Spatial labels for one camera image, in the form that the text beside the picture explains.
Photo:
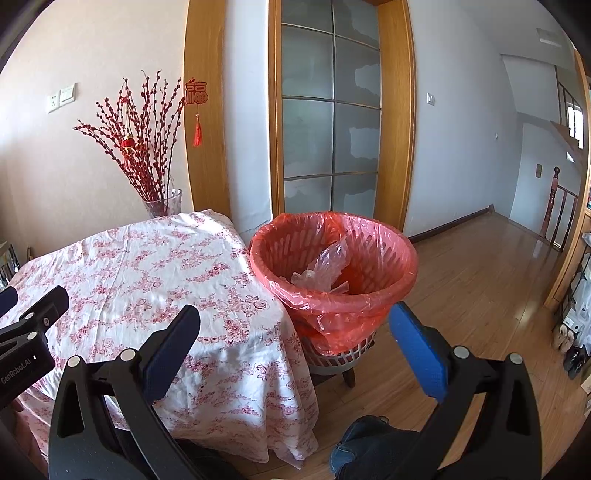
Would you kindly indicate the floral tablecloth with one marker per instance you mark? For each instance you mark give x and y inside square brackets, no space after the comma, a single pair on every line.
[152,258]

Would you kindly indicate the red knot tassel ornament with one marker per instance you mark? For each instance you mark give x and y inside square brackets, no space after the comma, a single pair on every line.
[197,92]

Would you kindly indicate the wooden wall trim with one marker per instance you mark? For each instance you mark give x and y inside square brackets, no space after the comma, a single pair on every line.
[207,161]

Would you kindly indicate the white double wall switch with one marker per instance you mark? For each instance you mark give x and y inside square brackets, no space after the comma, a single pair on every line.
[67,92]

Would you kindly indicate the brown wall plate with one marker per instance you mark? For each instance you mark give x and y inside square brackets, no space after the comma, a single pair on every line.
[538,170]

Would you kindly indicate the clear glass vase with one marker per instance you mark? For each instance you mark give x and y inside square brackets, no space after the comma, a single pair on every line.
[164,203]

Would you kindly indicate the red lantern ornament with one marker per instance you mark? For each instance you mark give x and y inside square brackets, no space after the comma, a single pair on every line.
[128,144]

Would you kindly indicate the small white wall switch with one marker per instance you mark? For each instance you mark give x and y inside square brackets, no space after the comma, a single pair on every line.
[431,98]

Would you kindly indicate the metal shoe rack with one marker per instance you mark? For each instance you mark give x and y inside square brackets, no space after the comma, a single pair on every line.
[579,295]

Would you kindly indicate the frosted glass wooden door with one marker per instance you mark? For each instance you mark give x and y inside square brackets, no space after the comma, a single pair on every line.
[314,138]

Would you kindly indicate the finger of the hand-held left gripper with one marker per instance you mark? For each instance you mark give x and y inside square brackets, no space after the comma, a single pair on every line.
[7,300]
[46,309]

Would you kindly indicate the beige slippers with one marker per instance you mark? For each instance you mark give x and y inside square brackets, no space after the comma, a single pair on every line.
[564,339]

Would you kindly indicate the black shoes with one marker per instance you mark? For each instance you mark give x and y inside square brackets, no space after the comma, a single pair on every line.
[575,362]

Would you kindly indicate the waste basket with red liner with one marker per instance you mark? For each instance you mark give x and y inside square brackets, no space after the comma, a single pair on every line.
[351,304]

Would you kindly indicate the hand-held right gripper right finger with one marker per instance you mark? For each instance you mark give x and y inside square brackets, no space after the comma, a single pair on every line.
[418,350]

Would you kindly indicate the red berry branches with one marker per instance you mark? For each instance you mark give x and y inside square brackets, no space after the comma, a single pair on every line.
[138,161]

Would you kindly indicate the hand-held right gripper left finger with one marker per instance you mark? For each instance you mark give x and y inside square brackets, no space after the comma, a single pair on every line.
[173,350]

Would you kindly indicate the person's leg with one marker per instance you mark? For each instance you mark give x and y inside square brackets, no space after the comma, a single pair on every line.
[369,447]

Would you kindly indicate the dark wooden stool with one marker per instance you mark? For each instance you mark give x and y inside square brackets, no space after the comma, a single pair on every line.
[348,376]

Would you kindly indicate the translucent white plastic bag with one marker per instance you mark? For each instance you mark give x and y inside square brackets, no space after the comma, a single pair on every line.
[332,263]

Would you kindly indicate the white wall socket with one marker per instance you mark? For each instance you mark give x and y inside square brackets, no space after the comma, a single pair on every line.
[53,103]

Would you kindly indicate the wooden stair railing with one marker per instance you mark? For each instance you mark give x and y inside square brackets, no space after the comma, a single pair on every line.
[552,203]

